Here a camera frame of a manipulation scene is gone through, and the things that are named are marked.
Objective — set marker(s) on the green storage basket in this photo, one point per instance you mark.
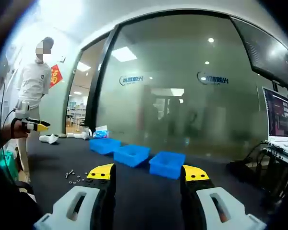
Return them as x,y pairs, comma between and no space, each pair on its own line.
4,160

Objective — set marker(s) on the person's left hand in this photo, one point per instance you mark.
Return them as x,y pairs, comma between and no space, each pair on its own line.
15,130

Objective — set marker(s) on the pile of screws nuts washers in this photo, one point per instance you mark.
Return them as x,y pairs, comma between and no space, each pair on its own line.
69,173

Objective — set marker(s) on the red wall decoration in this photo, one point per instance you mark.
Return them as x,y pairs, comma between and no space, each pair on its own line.
55,76

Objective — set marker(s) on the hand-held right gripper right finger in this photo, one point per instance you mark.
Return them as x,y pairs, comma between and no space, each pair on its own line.
206,206

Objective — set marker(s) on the blue plastic bin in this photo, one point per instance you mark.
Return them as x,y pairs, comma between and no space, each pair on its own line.
165,165
103,146
129,157

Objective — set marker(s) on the blue white tissue pack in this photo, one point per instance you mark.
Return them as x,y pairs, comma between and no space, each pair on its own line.
100,133

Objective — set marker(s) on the small brown object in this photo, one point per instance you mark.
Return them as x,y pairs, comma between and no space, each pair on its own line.
62,135

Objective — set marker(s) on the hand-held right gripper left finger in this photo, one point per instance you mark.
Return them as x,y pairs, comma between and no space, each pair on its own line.
86,206

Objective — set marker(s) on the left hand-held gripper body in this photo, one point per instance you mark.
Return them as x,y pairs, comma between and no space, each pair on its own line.
22,109

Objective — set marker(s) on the white laptop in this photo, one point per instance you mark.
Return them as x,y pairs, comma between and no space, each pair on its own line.
280,115

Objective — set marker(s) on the black wall monitor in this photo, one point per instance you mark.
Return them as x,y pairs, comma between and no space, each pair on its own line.
266,55

